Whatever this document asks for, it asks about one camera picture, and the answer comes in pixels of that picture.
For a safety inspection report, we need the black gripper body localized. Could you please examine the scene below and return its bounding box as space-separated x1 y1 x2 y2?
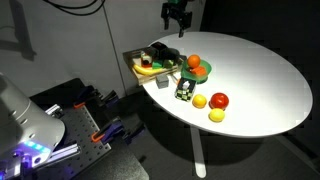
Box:
161 0 192 29

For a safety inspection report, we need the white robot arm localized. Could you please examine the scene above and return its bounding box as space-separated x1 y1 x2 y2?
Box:
1 75 173 180

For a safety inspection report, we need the black box in tray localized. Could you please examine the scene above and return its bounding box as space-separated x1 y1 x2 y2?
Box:
147 42 180 61

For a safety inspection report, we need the orange fruit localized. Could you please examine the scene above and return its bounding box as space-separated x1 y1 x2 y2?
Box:
187 54 201 68

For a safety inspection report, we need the green block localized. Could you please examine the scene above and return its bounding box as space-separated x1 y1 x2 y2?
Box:
152 60 174 69

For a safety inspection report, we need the orange block in bowl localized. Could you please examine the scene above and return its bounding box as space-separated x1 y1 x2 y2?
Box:
190 66 207 76

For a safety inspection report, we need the red white toy block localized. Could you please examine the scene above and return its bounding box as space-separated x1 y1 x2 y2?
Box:
140 51 152 68

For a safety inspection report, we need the green bowl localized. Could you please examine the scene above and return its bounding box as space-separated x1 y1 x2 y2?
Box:
181 60 212 84

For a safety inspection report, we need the wooden tray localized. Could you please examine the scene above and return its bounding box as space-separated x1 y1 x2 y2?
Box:
123 47 185 85

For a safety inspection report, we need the yellow banana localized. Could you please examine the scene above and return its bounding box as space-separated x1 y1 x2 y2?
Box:
133 64 166 75

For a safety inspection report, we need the grey cube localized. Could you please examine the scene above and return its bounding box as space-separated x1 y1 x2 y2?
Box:
156 74 169 89

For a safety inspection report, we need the yellow lemon upper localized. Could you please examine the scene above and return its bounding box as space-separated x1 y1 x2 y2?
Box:
192 94 207 109

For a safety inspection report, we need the yellow lemon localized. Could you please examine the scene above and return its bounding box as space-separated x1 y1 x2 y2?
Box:
209 108 225 122
192 94 207 109

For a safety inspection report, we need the red tomato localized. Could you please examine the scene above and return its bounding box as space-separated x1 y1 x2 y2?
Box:
209 93 229 109

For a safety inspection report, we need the yellow lemon lower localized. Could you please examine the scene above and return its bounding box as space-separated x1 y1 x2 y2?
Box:
209 108 225 122

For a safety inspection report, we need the purple clamp upper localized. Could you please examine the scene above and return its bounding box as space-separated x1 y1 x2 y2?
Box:
73 85 119 109

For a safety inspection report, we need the purple clamp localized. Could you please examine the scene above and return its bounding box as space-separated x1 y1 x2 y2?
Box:
73 85 119 109
91 117 144 144

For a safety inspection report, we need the purple clamp lower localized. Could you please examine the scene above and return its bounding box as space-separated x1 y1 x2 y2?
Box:
91 117 144 144

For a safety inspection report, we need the white table leg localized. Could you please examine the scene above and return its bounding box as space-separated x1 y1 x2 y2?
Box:
190 127 206 178

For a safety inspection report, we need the black cable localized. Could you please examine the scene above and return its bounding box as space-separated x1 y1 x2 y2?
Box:
43 0 107 17

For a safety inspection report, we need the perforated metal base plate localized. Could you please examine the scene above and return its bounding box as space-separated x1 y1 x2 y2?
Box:
46 104 111 178

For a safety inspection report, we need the aluminium rail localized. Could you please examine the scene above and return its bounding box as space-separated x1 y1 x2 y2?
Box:
43 103 82 164

